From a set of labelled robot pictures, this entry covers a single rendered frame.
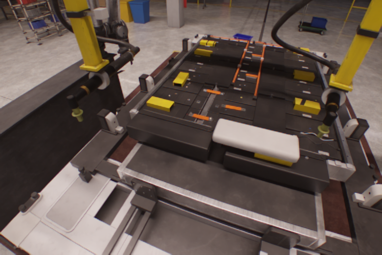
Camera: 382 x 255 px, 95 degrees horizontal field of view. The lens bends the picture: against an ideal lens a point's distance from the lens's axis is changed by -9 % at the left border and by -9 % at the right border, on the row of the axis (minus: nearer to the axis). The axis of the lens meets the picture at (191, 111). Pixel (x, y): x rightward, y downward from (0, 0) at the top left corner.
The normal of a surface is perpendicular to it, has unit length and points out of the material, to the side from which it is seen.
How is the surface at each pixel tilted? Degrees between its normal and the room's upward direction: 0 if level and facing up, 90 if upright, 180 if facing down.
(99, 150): 0
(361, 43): 90
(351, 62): 90
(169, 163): 0
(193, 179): 0
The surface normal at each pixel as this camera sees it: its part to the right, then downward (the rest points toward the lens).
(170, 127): 0.00, -0.77
